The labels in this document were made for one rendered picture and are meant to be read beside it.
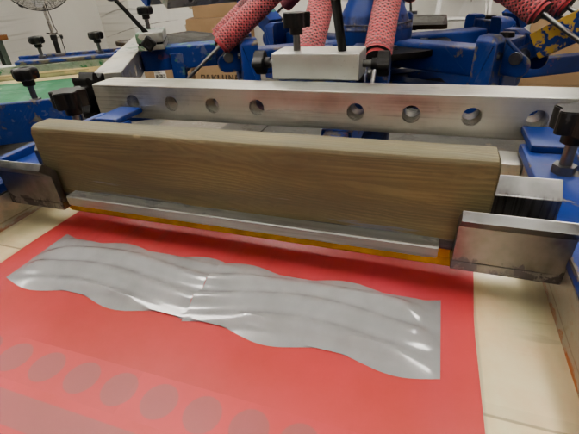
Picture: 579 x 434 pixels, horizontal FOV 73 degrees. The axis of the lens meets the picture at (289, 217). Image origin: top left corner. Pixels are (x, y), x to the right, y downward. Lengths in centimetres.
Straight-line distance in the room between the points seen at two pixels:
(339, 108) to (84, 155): 30
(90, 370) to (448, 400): 22
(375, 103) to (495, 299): 28
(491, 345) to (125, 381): 24
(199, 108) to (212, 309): 36
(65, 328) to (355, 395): 21
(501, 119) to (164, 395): 44
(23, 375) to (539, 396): 32
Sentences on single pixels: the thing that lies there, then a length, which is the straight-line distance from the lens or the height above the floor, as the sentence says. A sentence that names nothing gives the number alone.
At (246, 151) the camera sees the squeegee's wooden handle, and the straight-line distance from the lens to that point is 31.
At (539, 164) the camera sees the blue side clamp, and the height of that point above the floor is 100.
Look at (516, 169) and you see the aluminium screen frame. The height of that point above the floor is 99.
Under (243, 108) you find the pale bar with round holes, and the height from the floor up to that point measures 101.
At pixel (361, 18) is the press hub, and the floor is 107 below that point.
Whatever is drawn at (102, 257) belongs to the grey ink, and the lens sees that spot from 39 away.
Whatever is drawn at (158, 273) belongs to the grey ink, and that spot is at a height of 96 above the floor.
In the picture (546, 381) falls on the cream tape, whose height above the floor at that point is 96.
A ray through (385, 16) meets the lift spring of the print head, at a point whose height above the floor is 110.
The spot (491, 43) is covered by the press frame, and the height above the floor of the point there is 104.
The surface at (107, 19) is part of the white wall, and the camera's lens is 586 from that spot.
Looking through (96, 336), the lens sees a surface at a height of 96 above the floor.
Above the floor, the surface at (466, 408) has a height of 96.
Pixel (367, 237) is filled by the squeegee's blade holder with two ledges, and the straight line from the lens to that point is 30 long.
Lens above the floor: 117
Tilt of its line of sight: 32 degrees down
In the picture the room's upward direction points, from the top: 4 degrees counter-clockwise
